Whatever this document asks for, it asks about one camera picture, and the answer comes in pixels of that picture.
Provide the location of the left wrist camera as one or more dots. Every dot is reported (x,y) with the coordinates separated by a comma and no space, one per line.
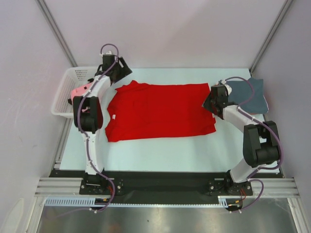
(106,53)

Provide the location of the white plastic laundry basket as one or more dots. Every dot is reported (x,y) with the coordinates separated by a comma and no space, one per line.
(73,78)

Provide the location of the aluminium corner post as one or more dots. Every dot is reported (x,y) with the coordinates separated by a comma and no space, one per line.
(271,34)
(47,14)

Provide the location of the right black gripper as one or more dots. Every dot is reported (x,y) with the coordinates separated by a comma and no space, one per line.
(209,104)

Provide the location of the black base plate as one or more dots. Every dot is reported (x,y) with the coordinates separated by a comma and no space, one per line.
(161,187)

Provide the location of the grey slotted cable duct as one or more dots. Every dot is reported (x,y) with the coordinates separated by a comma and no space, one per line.
(92,203)

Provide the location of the grey folded t shirt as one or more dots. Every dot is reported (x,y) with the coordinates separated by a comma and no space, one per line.
(251,100)

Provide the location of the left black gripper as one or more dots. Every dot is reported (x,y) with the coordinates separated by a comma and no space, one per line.
(125,71)

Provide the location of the left aluminium corner post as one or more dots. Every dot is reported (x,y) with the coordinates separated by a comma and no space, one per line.
(47,14)

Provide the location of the red t shirt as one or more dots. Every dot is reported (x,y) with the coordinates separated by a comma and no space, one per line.
(143,111)

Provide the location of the right aluminium corner post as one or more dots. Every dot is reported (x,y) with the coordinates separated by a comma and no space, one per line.
(271,34)

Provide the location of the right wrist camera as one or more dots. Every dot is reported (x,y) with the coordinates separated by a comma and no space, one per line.
(226,85)

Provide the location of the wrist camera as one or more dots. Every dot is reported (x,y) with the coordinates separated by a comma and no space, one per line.
(226,85)
(106,53)

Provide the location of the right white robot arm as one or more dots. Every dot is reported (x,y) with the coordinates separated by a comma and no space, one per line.
(261,148)

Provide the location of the pink t shirt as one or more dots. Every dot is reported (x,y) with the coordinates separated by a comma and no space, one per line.
(80,91)

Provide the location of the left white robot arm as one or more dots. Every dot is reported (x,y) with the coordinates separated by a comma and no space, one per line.
(88,115)

